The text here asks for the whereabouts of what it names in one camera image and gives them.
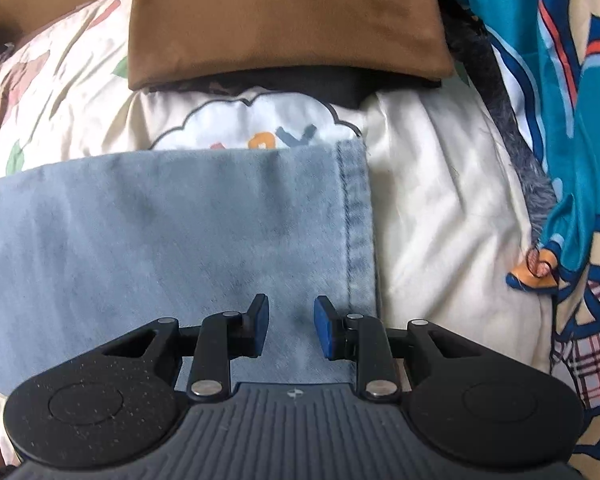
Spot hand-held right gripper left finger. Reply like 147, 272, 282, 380
92, 293, 271, 402

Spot bear printed cream bedsheet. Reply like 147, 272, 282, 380
0, 0, 553, 466

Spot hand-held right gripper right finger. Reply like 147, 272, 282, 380
314, 295, 503, 401

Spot light blue denim pants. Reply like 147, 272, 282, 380
0, 140, 381, 396

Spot folded brown garment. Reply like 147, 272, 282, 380
128, 0, 455, 92

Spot blue cartoon printed blanket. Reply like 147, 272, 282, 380
430, 0, 600, 476

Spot folded black garment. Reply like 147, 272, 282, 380
147, 65, 443, 110

